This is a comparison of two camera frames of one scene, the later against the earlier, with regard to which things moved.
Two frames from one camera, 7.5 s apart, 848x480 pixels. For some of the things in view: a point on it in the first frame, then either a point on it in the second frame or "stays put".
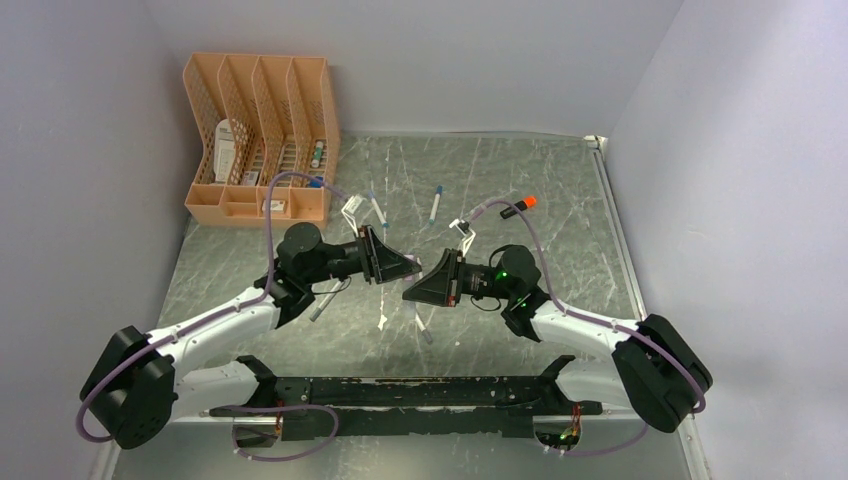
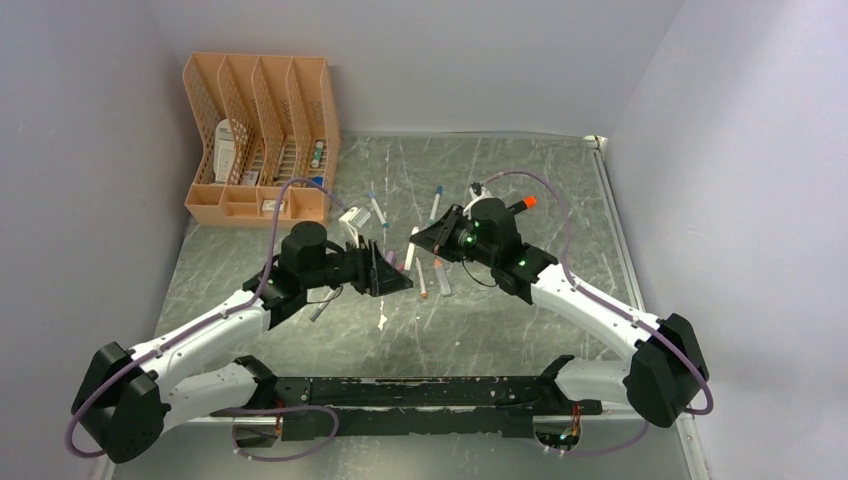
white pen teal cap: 436,204 stays put
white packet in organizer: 224,158 stays put
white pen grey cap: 420,322 -> 411,250
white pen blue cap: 381,217 stays put
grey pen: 326,301 stays put
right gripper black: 444,284 -> 435,237
